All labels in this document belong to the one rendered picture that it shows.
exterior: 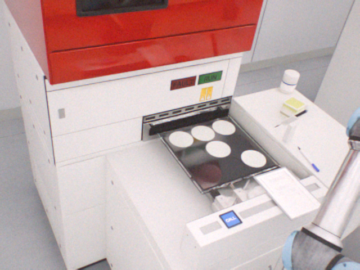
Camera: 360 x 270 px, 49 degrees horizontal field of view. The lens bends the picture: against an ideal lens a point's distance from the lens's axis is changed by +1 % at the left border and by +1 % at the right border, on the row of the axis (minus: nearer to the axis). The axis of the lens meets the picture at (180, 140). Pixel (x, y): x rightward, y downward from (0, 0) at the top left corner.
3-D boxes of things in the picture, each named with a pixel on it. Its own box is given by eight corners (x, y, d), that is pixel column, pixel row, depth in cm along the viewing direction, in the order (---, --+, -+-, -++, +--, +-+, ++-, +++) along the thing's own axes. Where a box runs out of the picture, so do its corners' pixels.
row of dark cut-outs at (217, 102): (143, 121, 162) (143, 116, 161) (229, 100, 181) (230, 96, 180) (143, 122, 162) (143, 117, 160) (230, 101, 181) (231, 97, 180)
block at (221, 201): (214, 202, 142) (215, 196, 140) (221, 199, 143) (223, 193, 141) (226, 218, 137) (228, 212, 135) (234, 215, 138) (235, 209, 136)
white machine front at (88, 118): (54, 163, 156) (43, 75, 130) (223, 119, 191) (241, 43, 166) (56, 169, 154) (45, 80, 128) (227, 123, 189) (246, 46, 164)
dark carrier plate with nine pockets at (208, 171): (160, 134, 165) (160, 133, 165) (227, 117, 180) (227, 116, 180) (203, 190, 144) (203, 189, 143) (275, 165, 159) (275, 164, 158)
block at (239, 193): (232, 195, 145) (233, 189, 143) (239, 192, 147) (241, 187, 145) (244, 211, 140) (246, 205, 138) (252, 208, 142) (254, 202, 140)
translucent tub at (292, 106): (278, 114, 174) (282, 101, 170) (288, 108, 179) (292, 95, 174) (292, 122, 171) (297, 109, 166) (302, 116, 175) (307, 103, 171)
